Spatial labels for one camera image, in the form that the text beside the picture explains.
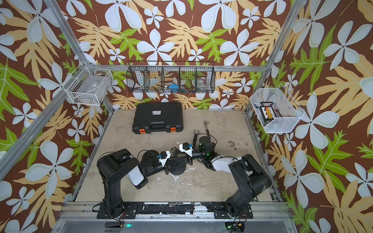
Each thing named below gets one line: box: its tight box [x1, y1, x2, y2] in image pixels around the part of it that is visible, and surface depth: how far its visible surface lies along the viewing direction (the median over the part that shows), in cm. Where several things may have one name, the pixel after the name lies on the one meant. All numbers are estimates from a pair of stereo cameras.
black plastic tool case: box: [132, 101, 184, 134], surface depth 109 cm
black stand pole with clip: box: [170, 146, 180, 159], surface depth 76 cm
